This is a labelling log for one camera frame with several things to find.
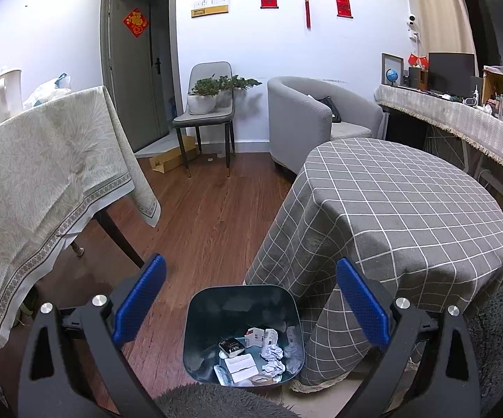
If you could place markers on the small blue globe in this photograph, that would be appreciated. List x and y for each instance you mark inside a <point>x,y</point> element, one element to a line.
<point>393,75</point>

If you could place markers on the black monitor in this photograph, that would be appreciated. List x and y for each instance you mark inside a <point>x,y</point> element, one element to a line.
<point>451,72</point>

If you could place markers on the black handbag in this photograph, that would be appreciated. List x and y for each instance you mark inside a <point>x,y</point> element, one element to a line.
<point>332,111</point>

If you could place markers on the flat cardboard box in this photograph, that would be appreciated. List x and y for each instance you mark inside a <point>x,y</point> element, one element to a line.
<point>168,161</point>

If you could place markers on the white printed card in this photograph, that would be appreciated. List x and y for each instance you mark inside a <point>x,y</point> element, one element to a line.
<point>242,368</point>

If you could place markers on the wide cardboard tape core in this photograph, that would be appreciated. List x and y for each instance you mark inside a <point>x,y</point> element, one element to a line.
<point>264,380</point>

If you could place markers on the red and white carton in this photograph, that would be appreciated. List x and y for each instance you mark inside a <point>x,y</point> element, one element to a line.
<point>255,337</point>

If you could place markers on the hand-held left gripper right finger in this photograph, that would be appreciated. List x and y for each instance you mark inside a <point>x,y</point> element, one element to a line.
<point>362,307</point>

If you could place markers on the black packet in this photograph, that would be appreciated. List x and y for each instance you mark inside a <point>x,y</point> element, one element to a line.
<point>231,348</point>

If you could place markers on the grey-green door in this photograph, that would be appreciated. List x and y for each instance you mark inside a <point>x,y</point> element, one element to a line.
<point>133,74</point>

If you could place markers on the small red flags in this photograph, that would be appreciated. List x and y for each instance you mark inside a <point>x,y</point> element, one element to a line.
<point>414,60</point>

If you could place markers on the grey armchair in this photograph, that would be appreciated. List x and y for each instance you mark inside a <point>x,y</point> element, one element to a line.
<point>295,117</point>

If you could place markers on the framed picture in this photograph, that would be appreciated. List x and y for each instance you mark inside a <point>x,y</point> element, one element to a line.
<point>393,62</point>

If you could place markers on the long counter, patterned cloth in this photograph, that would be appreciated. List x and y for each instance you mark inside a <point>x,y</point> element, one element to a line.
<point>451,117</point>

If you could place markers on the grey dining chair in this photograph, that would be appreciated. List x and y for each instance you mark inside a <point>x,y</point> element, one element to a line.
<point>210,72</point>

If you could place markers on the brown wooden box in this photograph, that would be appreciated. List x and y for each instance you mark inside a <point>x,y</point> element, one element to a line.
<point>417,78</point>

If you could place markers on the white security camera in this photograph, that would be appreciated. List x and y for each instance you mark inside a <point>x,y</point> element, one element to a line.
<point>411,21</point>

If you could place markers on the red diamond door sticker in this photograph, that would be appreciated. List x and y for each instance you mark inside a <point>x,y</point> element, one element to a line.
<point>136,22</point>

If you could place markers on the beige curtain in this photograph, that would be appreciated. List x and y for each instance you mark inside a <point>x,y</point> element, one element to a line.
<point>438,4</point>

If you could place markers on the round table, grey checked cloth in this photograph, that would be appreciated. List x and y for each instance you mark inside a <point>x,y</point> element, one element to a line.
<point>386,200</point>

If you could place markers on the small potted bonsai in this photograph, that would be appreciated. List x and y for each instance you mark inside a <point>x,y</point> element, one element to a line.
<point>242,82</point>

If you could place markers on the blue-grey trash bin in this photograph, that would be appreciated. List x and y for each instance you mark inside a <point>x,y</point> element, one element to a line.
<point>216,313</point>

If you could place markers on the dark wooden table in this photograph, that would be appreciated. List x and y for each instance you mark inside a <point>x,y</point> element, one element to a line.
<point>116,235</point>

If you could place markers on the white plastic bag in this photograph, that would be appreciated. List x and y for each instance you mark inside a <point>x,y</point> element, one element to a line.
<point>46,91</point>

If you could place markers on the potted plant in white pot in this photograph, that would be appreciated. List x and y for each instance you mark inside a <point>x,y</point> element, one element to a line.
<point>201,104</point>

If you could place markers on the blue tissue pack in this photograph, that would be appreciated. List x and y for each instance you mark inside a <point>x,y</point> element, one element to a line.
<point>223,375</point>

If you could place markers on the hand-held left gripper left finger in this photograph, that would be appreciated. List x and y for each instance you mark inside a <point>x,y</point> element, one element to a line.
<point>140,300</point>

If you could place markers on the white kettle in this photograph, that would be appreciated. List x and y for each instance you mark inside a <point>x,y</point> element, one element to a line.
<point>3,96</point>

